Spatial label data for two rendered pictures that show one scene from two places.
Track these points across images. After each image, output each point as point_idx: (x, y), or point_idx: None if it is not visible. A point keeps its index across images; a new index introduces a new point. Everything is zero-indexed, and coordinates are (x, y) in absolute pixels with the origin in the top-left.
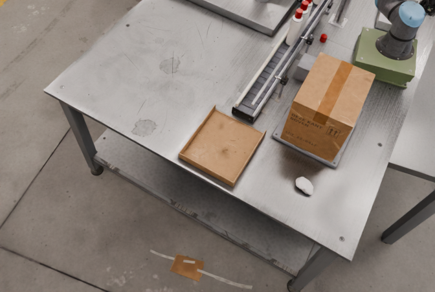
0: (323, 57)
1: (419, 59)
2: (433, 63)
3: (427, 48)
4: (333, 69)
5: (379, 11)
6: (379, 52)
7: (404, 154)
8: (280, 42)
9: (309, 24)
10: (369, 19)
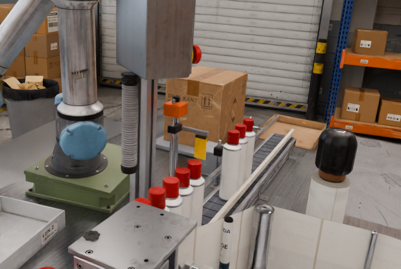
0: (219, 83)
1: (22, 184)
2: (3, 180)
3: None
4: (209, 79)
5: (41, 234)
6: (107, 158)
7: (119, 127)
8: (259, 166)
9: (209, 202)
10: (65, 241)
